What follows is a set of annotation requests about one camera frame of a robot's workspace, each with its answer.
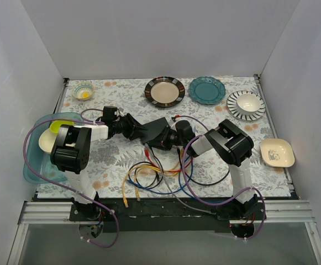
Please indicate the floral tablecloth mat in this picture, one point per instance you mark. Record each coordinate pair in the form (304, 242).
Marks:
(111, 160)

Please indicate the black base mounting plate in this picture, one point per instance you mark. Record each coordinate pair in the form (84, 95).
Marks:
(168, 214)

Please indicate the brown rimmed beige plate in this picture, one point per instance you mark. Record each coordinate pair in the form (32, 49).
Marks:
(164, 92)

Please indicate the cream round plate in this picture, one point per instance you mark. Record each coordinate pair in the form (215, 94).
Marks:
(47, 140)

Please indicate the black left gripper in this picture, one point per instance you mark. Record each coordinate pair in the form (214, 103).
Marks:
(131, 127)

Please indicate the aluminium frame rail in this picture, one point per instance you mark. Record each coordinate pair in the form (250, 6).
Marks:
(46, 213)

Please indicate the black network switch box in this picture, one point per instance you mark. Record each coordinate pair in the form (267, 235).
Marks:
(153, 129)

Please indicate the teal scalloped plate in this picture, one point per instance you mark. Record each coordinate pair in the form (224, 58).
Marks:
(207, 90)

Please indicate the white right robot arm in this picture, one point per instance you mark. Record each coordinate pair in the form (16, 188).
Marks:
(232, 145)

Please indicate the striped white plate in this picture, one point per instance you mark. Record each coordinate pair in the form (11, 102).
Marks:
(239, 114)

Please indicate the white bowl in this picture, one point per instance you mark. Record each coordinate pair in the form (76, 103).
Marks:
(248, 103)

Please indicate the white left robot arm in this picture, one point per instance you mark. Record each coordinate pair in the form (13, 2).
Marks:
(71, 151)

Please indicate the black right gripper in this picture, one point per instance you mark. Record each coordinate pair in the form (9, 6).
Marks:
(163, 133)

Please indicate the small patterned yellow bowl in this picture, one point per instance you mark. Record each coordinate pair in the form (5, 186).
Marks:
(83, 91)

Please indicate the cream square panda dish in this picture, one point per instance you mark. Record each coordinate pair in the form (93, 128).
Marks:
(277, 153)

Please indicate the lime green bowl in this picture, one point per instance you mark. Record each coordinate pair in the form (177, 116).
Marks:
(55, 125)

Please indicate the teal transparent plastic tray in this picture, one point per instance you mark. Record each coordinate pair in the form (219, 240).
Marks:
(38, 159)

